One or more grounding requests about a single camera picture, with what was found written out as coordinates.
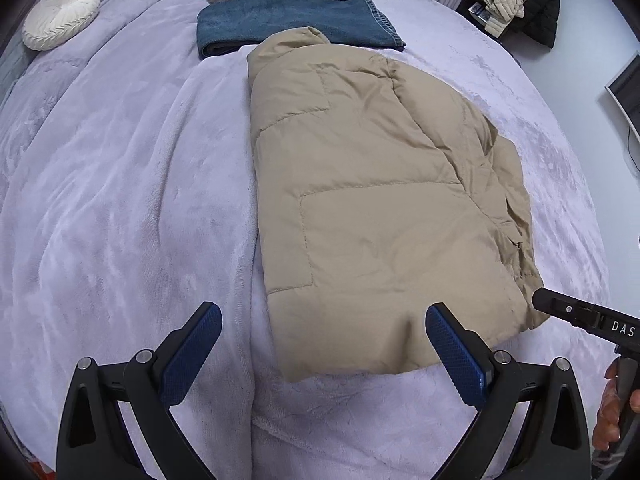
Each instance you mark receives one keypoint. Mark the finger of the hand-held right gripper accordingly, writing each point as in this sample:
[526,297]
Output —
[565,305]

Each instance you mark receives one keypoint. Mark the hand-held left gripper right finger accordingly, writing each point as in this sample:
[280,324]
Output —
[457,350]

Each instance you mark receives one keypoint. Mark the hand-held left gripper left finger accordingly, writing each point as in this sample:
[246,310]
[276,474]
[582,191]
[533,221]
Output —
[192,347]

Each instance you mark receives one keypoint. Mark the beige puffer jacket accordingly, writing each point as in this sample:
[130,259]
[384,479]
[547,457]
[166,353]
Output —
[380,200]

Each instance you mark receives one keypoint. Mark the black and cream clothes pile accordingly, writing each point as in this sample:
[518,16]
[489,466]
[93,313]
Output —
[540,0]

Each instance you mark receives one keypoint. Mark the person's right hand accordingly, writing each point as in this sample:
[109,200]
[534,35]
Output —
[607,417]

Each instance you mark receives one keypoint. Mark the lavender fleece blanket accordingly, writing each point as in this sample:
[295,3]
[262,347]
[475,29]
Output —
[125,185]

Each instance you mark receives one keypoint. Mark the computer monitor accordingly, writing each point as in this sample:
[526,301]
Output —
[627,95]

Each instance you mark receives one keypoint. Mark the beige quilted garment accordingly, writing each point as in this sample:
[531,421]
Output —
[502,2]

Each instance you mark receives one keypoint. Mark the blue denim jeans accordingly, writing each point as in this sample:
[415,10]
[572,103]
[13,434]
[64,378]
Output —
[300,20]

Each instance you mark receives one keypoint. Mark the white round pleated pillow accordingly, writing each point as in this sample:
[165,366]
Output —
[60,16]

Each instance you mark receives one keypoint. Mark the grey quilted headboard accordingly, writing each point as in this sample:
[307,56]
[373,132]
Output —
[20,20]

